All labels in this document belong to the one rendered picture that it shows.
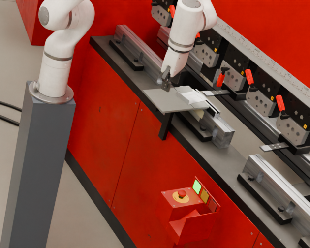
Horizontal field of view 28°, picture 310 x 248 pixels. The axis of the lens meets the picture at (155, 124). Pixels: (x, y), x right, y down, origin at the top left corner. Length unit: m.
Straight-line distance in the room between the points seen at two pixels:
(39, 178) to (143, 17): 1.28
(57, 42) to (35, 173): 0.62
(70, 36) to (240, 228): 1.05
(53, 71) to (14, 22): 3.06
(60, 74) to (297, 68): 0.94
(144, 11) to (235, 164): 1.24
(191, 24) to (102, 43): 1.55
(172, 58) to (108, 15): 1.52
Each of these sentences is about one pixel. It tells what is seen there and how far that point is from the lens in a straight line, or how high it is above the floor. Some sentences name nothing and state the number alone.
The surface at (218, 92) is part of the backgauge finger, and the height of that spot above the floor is 1.00.
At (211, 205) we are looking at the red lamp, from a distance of 2.58.
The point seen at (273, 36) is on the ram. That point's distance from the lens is 2.51.
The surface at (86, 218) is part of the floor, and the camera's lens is 3.57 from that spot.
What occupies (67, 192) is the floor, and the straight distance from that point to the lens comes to 3.71.
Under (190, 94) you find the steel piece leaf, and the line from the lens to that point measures 2.91.
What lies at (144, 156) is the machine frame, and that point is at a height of 0.59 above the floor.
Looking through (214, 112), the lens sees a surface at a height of 1.00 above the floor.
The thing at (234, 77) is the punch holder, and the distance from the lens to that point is 2.68.
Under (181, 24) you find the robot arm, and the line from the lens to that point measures 1.96.
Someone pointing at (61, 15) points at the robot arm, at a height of 1.39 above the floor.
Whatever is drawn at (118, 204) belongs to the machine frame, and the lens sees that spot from 3.42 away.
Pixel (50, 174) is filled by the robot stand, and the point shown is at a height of 0.62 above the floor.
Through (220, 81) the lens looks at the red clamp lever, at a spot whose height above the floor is 1.18.
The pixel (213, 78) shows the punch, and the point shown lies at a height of 1.13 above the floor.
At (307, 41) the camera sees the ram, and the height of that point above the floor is 1.55.
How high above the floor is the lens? 2.35
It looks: 31 degrees down
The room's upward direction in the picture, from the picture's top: 17 degrees clockwise
